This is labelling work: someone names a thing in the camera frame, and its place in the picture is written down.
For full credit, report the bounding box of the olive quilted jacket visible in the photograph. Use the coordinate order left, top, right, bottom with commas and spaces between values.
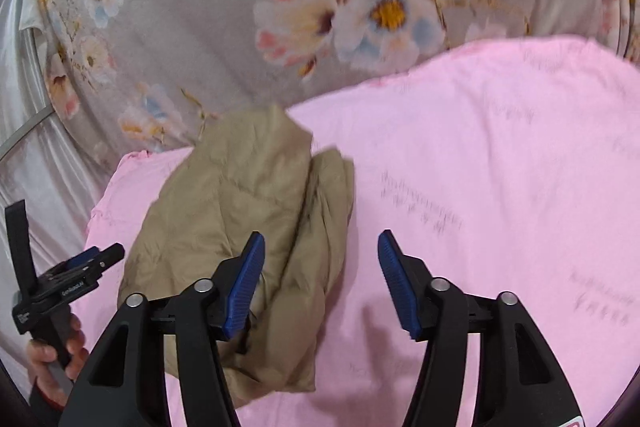
117, 103, 357, 409

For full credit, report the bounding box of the silvery white curtain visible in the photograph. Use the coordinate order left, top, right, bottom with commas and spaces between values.
0, 0, 123, 360

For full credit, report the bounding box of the person's left forearm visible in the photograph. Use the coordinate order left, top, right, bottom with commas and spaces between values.
27, 377, 67, 424

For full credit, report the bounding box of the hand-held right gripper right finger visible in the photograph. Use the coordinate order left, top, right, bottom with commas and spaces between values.
377, 229, 584, 427

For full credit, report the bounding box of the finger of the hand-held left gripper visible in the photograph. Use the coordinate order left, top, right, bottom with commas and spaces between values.
75, 242, 126, 279
62, 246, 102, 270

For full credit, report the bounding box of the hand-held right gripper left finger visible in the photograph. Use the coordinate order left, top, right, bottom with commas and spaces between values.
60, 231, 267, 427

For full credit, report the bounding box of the grey floral bed sheet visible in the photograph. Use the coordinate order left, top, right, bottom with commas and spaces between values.
22, 0, 640, 170

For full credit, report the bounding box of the pink blanket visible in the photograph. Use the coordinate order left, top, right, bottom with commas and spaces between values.
65, 33, 640, 427

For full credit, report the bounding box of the person's left hand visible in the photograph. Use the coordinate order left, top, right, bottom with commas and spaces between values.
26, 314, 91, 409

